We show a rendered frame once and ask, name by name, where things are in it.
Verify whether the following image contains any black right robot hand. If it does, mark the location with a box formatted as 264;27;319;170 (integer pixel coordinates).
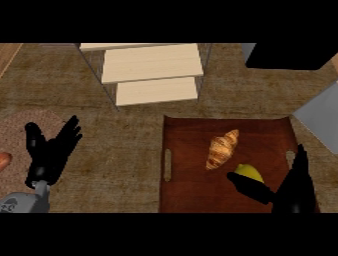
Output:
226;143;319;214

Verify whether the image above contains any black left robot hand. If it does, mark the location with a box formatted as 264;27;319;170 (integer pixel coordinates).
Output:
24;114;84;190

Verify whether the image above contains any dark brown wooden tray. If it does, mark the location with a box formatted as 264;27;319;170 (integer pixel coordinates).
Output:
158;114;322;214

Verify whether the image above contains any golden brown croissant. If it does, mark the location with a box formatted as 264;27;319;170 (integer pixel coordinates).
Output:
205;128;242;171

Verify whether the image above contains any pale wooden tiered shelf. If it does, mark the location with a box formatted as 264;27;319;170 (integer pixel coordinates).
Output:
78;42;214;113

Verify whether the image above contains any brown woven placemat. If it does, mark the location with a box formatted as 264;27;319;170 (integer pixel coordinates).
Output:
0;109;71;214

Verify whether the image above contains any yellow lemon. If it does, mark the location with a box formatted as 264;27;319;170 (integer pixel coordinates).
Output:
233;163;266;184

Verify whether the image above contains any black appliance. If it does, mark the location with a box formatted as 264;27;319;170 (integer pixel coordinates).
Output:
245;42;338;71

